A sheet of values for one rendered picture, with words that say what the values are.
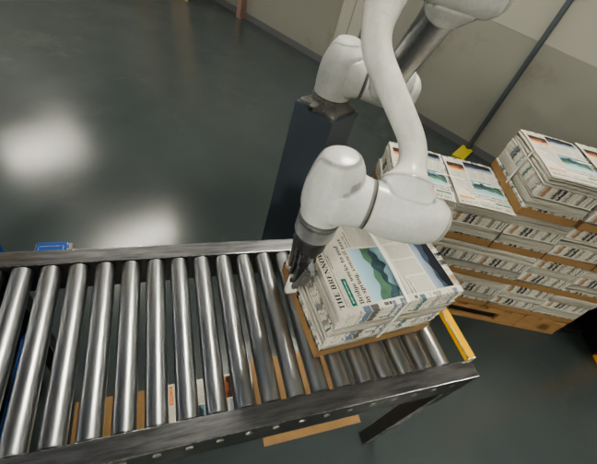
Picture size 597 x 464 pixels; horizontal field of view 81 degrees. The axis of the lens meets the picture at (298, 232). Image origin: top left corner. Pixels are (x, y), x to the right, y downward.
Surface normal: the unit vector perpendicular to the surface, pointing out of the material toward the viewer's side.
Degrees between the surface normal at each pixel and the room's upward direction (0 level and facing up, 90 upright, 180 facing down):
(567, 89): 90
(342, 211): 89
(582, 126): 90
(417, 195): 28
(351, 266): 2
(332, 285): 2
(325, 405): 0
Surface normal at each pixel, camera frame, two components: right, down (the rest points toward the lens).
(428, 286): 0.22, -0.66
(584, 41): -0.63, 0.45
